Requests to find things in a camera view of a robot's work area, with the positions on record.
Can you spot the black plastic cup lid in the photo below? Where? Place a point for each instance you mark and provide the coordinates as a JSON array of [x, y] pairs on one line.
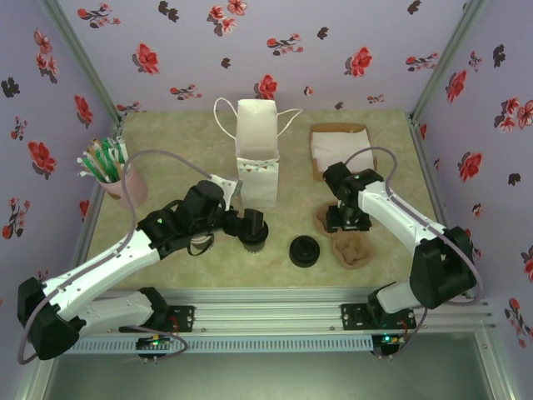
[[257, 235]]

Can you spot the single dark paper cup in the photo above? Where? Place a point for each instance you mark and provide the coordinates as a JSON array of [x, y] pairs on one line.
[[255, 249]]

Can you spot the paper cup stack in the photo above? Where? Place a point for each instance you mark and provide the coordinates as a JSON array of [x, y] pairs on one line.
[[202, 248]]

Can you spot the brown pulp cup carrier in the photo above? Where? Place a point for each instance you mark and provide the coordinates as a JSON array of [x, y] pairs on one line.
[[352, 258]]

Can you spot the black cup lid stack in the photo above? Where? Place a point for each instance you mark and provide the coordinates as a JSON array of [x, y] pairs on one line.
[[305, 250]]

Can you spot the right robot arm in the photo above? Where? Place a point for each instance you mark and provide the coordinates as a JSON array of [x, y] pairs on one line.
[[399, 216]]

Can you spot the brown cardboard napkin tray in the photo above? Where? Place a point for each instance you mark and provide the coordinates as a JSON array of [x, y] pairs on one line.
[[318, 175]]

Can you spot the pink straw holder cup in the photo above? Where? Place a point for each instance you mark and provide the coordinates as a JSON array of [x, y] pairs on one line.
[[133, 187]]

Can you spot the white napkin stack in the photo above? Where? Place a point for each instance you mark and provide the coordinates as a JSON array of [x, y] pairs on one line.
[[333, 146]]

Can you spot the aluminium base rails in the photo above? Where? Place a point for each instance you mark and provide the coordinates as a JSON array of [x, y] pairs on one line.
[[266, 310]]

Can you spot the white green wrapped straw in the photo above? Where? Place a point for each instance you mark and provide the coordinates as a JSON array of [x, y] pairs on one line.
[[89, 166], [87, 174], [111, 152], [123, 152], [128, 163]]

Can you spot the left controller board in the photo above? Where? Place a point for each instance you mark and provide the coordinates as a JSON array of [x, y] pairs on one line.
[[154, 343]]

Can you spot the controller board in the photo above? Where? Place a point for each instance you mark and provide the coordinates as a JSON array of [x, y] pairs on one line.
[[154, 343], [389, 341]]

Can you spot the right controller board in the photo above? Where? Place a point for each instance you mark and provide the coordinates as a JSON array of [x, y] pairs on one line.
[[389, 341]]

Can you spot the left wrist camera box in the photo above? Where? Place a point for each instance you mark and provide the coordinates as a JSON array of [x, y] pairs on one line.
[[227, 183]]

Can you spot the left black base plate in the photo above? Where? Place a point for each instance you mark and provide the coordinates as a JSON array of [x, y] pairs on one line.
[[183, 318]]

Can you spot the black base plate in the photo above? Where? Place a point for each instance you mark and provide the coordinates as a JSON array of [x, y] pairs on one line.
[[183, 318], [354, 316]]

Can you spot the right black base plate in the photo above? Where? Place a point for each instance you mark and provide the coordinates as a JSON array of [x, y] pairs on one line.
[[354, 316]]

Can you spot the right aluminium side rail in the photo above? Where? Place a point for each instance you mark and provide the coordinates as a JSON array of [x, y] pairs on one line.
[[422, 146]]

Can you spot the right aluminium corner post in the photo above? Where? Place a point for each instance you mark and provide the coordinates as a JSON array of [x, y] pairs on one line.
[[449, 50]]

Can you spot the aluminium corner post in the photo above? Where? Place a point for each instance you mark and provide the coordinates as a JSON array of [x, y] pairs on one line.
[[83, 54], [449, 50]]

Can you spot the left aluminium corner post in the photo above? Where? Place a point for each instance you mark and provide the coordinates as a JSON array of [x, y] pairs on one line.
[[83, 54]]

